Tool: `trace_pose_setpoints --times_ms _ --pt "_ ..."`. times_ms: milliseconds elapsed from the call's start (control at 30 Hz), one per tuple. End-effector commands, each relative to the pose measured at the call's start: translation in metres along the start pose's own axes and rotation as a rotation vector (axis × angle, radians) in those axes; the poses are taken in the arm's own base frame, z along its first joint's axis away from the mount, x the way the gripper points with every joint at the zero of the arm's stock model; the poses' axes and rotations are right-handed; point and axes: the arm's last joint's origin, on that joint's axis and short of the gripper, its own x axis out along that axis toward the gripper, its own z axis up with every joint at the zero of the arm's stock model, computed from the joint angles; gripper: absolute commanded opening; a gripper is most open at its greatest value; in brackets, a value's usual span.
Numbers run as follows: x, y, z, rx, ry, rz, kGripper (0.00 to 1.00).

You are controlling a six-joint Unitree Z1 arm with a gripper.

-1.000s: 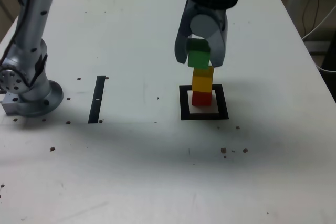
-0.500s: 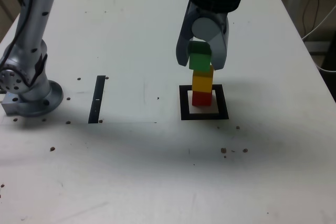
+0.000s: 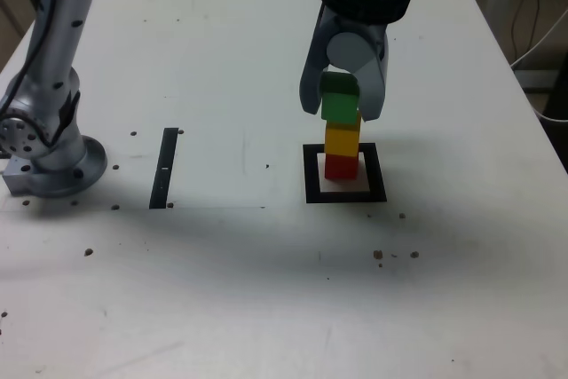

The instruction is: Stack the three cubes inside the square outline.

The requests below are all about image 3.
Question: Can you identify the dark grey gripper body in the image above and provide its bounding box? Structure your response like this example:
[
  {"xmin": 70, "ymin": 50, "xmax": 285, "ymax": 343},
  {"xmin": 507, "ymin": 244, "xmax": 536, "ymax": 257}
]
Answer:
[{"xmin": 329, "ymin": 13, "xmax": 387, "ymax": 42}]

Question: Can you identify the yellow cube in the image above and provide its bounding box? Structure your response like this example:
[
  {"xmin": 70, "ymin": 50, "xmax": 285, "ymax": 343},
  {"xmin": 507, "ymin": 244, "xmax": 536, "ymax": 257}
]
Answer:
[{"xmin": 324, "ymin": 113, "xmax": 363, "ymax": 158}]

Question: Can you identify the red cube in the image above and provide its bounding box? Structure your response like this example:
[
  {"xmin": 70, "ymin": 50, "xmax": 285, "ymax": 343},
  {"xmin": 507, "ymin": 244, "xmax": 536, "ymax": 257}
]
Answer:
[{"xmin": 324, "ymin": 153, "xmax": 359, "ymax": 181}]

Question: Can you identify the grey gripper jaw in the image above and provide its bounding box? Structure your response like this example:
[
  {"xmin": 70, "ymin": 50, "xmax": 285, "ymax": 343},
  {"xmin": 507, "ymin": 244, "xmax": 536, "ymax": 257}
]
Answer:
[{"xmin": 326, "ymin": 25, "xmax": 391, "ymax": 123}]

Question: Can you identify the black tape strip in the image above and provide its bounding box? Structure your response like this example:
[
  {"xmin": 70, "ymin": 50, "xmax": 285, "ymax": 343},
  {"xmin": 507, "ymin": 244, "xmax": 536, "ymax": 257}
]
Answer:
[{"xmin": 148, "ymin": 127, "xmax": 179, "ymax": 210}]

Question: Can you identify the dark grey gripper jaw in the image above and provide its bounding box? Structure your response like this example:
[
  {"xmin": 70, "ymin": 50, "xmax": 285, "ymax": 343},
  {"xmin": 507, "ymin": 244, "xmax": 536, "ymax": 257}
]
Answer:
[{"xmin": 298, "ymin": 3, "xmax": 337, "ymax": 115}]

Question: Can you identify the black tape square outline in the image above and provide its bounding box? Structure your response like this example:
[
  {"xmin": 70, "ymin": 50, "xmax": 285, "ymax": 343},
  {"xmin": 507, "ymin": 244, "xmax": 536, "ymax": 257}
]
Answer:
[{"xmin": 302, "ymin": 142, "xmax": 388, "ymax": 205}]

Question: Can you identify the white cable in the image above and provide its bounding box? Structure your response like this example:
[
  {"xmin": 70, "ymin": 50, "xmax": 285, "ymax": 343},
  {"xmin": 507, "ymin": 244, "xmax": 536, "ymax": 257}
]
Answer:
[
  {"xmin": 527, "ymin": 92, "xmax": 568, "ymax": 123},
  {"xmin": 509, "ymin": 8, "xmax": 568, "ymax": 70}
]

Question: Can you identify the green cube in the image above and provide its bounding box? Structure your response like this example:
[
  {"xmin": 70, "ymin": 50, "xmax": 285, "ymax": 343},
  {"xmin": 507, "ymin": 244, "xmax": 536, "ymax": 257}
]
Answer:
[{"xmin": 319, "ymin": 71, "xmax": 361, "ymax": 122}]

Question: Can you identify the thin black cable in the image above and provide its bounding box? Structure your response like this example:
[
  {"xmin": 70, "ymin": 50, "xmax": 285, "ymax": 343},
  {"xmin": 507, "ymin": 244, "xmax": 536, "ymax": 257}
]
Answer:
[{"xmin": 509, "ymin": 0, "xmax": 540, "ymax": 60}]

